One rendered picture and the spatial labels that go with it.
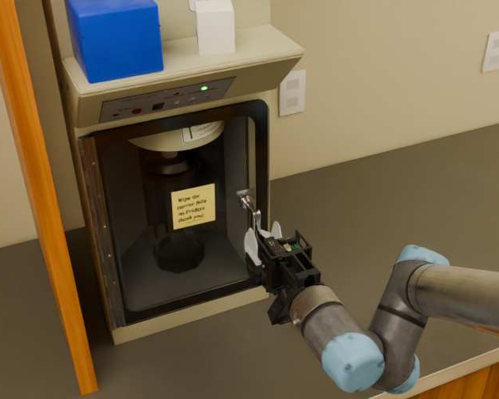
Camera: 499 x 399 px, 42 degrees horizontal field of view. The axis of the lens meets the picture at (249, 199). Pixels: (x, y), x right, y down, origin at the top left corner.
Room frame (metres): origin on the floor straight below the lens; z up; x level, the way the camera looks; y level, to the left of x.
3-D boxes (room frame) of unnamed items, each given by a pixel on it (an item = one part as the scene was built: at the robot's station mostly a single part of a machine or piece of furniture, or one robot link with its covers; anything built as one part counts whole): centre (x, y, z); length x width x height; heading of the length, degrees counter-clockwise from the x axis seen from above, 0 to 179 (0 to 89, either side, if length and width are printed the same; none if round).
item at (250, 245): (0.87, 0.00, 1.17); 0.09 x 0.03 x 0.06; 27
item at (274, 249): (0.78, -0.06, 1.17); 0.12 x 0.08 x 0.09; 23
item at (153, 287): (0.91, 0.11, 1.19); 0.30 x 0.01 x 0.40; 113
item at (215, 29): (0.89, 0.04, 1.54); 0.05 x 0.05 x 0.06; 7
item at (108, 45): (0.83, 0.17, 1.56); 0.10 x 0.10 x 0.09; 23
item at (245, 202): (0.93, 0.00, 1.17); 0.05 x 0.03 x 0.10; 23
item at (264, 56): (0.87, 0.09, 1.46); 0.32 x 0.12 x 0.10; 113
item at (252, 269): (0.83, -0.02, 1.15); 0.09 x 0.05 x 0.02; 27
